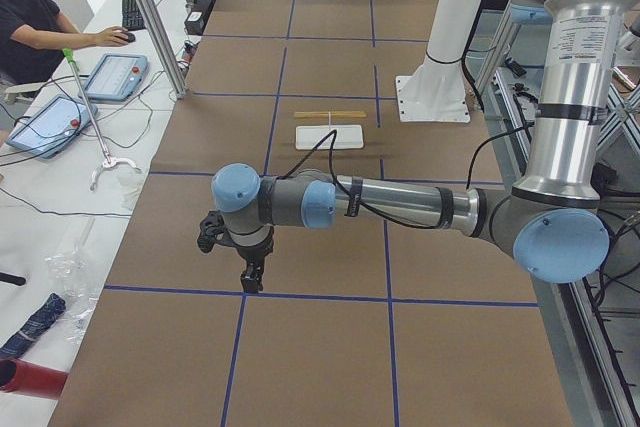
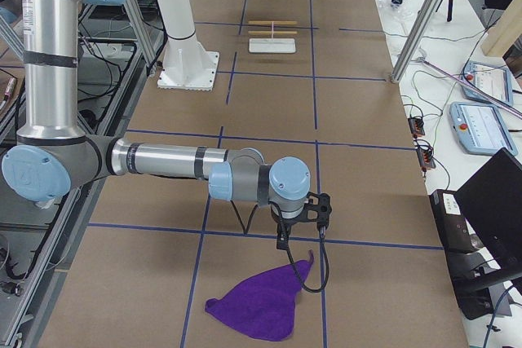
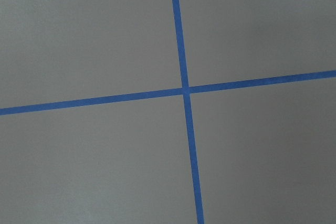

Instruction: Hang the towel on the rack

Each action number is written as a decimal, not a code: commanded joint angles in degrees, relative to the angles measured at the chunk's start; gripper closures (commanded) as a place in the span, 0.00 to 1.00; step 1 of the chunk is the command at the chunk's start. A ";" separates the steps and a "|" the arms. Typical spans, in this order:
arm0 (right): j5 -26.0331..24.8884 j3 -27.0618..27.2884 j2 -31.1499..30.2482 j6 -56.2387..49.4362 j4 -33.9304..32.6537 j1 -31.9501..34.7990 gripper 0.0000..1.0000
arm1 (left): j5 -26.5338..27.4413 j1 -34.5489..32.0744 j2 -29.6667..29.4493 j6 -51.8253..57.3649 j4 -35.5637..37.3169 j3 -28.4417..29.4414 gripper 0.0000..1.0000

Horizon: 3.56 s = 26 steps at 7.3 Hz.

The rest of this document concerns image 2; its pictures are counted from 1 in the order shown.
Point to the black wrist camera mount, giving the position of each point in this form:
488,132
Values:
317,210

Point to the wooden towel rack white base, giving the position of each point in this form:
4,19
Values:
271,40

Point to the black laptop on stand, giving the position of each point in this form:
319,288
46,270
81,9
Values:
479,227

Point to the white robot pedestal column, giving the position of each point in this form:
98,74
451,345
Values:
186,64

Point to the purple towel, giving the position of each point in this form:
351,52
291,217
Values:
263,306

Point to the upper teach pendant tablet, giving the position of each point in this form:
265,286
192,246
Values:
492,80

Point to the small orange relay box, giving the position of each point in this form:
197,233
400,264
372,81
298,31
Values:
416,125

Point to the aluminium frame post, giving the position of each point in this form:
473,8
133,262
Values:
413,40

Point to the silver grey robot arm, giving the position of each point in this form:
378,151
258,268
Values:
53,155

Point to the teach pendant tablet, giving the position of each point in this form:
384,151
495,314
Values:
480,129
492,80

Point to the long metal grabber tool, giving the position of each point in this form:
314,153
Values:
470,91

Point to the lower teach pendant tablet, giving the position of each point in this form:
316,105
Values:
480,129

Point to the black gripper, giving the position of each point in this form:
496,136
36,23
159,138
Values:
288,222

